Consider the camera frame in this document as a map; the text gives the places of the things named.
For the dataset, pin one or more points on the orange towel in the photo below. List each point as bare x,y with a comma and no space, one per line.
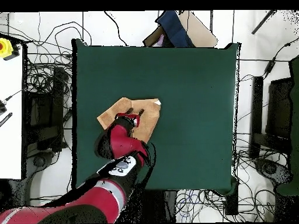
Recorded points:
149,119

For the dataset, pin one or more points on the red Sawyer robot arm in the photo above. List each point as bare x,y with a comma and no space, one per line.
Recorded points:
121,142

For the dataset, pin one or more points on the dark green table cloth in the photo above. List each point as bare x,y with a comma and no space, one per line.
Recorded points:
191,105

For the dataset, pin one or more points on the black computer case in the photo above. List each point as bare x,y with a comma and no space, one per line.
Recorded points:
44,112

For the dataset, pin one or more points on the blue cloth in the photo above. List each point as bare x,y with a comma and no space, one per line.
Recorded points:
174,30

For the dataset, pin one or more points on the cardboard box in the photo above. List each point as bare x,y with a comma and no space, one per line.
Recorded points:
198,32

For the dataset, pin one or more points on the black bar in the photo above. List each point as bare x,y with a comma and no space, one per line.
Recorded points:
256,112

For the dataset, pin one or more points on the white desk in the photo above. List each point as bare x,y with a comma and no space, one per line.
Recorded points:
10,140

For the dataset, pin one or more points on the black striped strip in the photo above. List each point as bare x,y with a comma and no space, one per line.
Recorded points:
5,119

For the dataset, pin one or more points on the black table leg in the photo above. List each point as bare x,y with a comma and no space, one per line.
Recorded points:
231,200

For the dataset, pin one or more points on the black box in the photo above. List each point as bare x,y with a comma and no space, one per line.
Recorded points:
279,109

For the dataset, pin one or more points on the yellow emergency stop button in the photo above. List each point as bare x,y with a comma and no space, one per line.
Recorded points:
5,47

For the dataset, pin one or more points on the black rod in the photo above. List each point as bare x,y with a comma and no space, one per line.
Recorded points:
262,22

